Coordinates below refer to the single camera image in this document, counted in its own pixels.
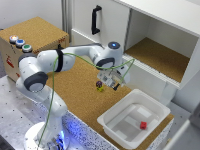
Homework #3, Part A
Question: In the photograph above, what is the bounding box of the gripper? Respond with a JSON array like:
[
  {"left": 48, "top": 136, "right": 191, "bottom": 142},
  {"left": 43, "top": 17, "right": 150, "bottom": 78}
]
[{"left": 97, "top": 64, "right": 131, "bottom": 90}]

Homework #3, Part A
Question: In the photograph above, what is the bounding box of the yellow block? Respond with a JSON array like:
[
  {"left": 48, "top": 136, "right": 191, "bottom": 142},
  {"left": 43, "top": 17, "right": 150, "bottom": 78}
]
[{"left": 96, "top": 85, "right": 105, "bottom": 93}]

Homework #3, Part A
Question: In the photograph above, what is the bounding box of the pink block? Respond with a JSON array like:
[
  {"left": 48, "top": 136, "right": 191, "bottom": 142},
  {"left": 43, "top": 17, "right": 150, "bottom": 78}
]
[{"left": 139, "top": 121, "right": 148, "bottom": 131}]

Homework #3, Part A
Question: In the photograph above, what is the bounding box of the white plastic box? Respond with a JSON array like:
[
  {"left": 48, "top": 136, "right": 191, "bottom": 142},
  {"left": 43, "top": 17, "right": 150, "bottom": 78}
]
[{"left": 96, "top": 88, "right": 172, "bottom": 150}]

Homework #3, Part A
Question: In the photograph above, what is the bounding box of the white sliding door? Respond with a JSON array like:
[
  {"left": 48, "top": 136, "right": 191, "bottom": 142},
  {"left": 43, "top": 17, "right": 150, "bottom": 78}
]
[{"left": 71, "top": 0, "right": 131, "bottom": 55}]

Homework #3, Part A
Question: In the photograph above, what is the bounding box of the white cabinet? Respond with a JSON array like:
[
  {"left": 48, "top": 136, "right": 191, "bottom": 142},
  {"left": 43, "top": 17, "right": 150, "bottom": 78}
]
[{"left": 68, "top": 0, "right": 200, "bottom": 108}]

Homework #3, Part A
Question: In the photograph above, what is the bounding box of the wooden drawer box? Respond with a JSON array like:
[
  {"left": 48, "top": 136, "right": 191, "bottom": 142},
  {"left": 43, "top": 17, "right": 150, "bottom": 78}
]
[{"left": 0, "top": 16, "right": 71, "bottom": 83}]

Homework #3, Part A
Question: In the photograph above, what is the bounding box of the green button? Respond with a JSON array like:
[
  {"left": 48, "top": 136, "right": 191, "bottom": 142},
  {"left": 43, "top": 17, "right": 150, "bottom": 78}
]
[{"left": 21, "top": 43, "right": 33, "bottom": 54}]

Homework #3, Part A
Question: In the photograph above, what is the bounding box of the blue button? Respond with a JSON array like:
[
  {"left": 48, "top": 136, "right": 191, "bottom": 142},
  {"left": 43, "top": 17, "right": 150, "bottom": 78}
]
[{"left": 15, "top": 38, "right": 26, "bottom": 48}]

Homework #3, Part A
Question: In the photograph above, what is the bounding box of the red button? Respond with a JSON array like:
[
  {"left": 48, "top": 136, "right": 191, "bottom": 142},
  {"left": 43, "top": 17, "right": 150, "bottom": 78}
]
[{"left": 8, "top": 35, "right": 19, "bottom": 44}]

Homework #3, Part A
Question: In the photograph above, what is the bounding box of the black door handle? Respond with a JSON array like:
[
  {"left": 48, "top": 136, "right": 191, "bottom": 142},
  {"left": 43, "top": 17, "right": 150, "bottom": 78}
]
[{"left": 90, "top": 4, "right": 103, "bottom": 36}]

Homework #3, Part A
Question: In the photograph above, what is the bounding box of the green cable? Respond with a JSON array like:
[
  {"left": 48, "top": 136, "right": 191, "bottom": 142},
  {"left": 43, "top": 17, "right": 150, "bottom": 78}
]
[{"left": 35, "top": 52, "right": 136, "bottom": 150}]

